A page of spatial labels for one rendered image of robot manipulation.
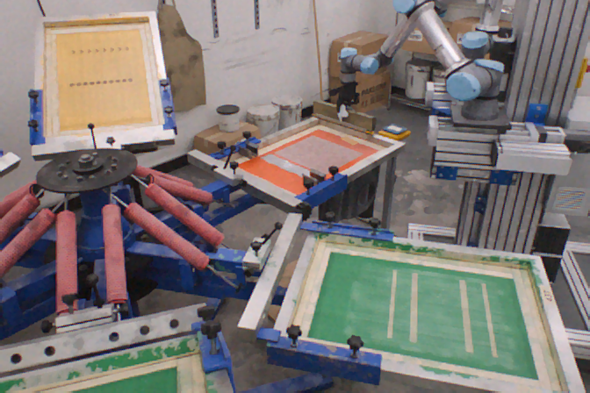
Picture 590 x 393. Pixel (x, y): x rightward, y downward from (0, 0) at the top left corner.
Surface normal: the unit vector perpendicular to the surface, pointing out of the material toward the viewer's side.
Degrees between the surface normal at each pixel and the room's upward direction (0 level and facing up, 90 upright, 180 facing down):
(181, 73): 89
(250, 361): 0
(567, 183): 90
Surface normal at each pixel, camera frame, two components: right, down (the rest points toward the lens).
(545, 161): -0.21, 0.46
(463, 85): -0.66, 0.43
